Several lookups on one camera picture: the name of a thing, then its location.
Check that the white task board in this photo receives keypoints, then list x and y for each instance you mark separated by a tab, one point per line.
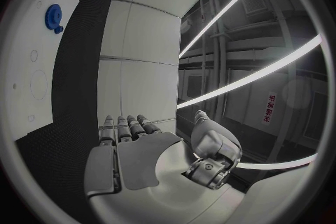
28	56

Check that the small blue gear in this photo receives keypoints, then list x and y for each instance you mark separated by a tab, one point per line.
58	29

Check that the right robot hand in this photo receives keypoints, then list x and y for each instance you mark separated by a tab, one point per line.
147	165

